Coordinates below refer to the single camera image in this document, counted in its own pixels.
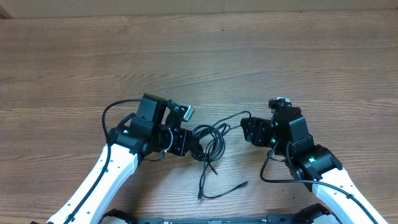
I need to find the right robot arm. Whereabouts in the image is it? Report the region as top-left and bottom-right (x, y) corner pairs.
(241, 103), (386, 223)

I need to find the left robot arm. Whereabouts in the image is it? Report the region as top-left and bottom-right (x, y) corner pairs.
(48, 94), (195, 224)

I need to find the black USB cable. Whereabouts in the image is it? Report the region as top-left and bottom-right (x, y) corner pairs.
(190, 111), (252, 200)

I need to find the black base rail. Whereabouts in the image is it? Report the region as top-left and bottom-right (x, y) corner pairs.
(99, 203), (339, 224)

